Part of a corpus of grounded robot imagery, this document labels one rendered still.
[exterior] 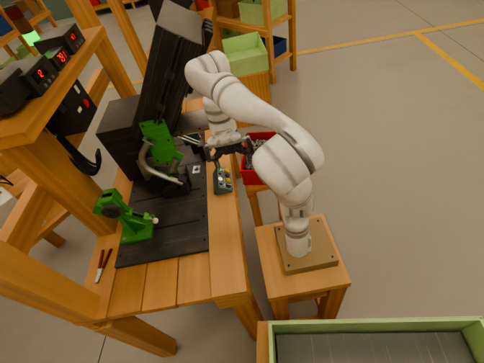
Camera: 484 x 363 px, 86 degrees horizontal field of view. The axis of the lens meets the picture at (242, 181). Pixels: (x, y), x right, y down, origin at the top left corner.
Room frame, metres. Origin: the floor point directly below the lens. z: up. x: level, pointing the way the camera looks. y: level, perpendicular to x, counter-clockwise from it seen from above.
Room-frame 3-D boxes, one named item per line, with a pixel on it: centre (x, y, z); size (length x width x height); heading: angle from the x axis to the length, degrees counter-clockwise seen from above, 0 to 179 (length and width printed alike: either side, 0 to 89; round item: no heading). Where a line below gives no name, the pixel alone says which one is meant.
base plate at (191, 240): (1.12, 0.38, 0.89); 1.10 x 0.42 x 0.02; 176
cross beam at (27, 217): (1.15, 0.75, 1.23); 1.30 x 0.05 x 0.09; 176
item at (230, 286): (1.10, 0.10, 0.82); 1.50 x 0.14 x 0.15; 176
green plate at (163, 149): (1.05, 0.32, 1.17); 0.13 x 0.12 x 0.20; 176
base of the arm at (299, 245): (0.48, -0.15, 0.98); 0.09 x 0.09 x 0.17; 89
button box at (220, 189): (0.91, 0.10, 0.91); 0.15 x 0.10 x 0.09; 176
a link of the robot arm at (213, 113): (0.61, 0.00, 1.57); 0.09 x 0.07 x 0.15; 109
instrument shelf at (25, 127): (1.14, 0.64, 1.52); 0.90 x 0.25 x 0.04; 176
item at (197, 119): (1.20, 0.27, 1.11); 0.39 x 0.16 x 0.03; 86
